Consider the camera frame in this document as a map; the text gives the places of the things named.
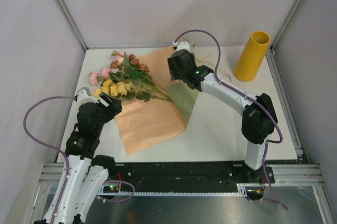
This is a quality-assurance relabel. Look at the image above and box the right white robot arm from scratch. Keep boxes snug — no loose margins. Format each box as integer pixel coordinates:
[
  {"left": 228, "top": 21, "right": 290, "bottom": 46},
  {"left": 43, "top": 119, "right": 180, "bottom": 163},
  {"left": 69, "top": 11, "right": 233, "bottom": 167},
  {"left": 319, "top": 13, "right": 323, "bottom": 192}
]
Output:
[{"left": 167, "top": 48, "right": 283, "bottom": 182}]

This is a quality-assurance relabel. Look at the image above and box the artificial flower bouquet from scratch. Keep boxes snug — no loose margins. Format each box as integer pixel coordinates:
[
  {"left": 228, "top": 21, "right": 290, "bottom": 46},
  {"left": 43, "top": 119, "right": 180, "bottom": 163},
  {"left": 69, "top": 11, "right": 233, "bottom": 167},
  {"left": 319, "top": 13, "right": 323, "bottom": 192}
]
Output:
[{"left": 88, "top": 51, "right": 172, "bottom": 102}]

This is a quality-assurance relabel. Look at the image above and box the aluminium frame rail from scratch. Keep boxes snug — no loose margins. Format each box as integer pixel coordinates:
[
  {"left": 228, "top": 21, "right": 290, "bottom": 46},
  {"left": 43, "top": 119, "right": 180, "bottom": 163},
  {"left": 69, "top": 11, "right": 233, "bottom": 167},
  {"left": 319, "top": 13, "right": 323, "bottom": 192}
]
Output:
[{"left": 265, "top": 49, "right": 305, "bottom": 160}]

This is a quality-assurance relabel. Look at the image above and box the left aluminium corner post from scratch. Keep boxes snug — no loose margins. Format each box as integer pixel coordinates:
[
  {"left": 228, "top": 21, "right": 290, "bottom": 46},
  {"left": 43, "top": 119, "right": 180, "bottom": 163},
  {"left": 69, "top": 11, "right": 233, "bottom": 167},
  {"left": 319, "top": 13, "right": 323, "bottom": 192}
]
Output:
[{"left": 54, "top": 0, "right": 88, "bottom": 52}]

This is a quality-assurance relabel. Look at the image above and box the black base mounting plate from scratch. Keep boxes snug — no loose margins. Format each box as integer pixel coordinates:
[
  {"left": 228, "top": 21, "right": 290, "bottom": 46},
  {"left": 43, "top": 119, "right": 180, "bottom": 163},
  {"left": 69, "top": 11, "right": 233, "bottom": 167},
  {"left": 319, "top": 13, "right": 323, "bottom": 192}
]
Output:
[{"left": 109, "top": 161, "right": 275, "bottom": 192}]

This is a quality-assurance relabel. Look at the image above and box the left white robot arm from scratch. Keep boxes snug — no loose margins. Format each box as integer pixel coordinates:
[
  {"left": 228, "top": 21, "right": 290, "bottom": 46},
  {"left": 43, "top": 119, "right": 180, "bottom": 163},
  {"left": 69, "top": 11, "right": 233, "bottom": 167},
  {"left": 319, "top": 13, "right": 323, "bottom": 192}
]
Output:
[{"left": 38, "top": 91, "right": 122, "bottom": 223}]

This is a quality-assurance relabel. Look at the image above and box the aluminium corner post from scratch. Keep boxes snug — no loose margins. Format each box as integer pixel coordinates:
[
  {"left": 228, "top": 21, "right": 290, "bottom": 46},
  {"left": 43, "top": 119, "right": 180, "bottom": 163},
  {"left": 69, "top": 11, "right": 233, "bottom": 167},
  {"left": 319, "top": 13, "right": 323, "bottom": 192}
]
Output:
[
  {"left": 54, "top": 0, "right": 88, "bottom": 52},
  {"left": 270, "top": 0, "right": 304, "bottom": 51}
]

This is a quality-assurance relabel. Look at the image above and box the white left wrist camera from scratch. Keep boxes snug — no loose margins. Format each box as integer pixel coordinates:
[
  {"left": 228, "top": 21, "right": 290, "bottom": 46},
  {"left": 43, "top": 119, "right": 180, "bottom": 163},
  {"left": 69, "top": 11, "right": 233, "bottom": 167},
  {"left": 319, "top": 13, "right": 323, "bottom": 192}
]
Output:
[{"left": 75, "top": 87, "right": 98, "bottom": 105}]

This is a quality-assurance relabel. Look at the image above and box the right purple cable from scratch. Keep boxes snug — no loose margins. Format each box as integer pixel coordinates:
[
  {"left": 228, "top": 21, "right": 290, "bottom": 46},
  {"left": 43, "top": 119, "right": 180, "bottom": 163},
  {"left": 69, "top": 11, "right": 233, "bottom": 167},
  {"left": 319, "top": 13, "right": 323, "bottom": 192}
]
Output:
[{"left": 175, "top": 29, "right": 289, "bottom": 210}]

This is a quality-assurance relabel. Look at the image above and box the yellow cylindrical vase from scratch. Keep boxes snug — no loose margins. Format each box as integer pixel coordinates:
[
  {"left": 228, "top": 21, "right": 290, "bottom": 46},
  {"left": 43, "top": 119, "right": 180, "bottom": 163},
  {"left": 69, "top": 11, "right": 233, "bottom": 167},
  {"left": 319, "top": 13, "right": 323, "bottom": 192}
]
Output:
[{"left": 234, "top": 31, "right": 271, "bottom": 82}]

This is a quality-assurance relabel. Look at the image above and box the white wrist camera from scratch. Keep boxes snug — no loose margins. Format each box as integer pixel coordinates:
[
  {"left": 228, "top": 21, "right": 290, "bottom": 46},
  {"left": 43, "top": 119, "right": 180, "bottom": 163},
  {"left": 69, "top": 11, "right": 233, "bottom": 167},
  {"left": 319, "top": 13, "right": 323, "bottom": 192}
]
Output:
[
  {"left": 75, "top": 87, "right": 98, "bottom": 105},
  {"left": 172, "top": 41, "right": 191, "bottom": 52}
]

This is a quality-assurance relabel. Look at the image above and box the white slotted cable duct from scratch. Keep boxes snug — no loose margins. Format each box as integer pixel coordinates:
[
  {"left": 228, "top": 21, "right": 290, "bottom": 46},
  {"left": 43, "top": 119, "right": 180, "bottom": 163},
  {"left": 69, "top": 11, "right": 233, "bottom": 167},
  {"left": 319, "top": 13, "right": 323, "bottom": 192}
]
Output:
[{"left": 97, "top": 184, "right": 265, "bottom": 197}]

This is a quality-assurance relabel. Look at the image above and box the right aluminium corner post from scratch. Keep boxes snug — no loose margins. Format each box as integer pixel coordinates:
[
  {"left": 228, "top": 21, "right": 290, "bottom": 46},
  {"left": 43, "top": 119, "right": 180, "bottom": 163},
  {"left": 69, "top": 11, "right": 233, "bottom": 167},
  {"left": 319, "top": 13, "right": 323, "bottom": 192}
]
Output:
[{"left": 270, "top": 0, "right": 304, "bottom": 51}]

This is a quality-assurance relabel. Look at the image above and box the cream printed ribbon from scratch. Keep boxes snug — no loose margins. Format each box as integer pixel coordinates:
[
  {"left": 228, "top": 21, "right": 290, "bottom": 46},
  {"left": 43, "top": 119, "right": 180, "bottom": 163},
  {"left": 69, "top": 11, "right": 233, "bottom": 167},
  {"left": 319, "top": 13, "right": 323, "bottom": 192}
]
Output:
[{"left": 191, "top": 43, "right": 232, "bottom": 83}]

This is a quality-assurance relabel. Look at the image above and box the green and peach wrapping paper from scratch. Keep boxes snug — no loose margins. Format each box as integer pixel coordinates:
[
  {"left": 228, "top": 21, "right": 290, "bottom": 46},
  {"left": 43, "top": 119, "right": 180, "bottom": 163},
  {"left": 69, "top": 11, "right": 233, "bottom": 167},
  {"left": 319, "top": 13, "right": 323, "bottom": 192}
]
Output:
[{"left": 116, "top": 46, "right": 198, "bottom": 155}]

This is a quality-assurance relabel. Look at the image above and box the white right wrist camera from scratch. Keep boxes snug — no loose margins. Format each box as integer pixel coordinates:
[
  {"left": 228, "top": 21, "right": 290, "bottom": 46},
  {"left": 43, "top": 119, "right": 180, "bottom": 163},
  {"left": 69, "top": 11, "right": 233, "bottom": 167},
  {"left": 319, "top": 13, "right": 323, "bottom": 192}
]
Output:
[{"left": 172, "top": 41, "right": 191, "bottom": 52}]

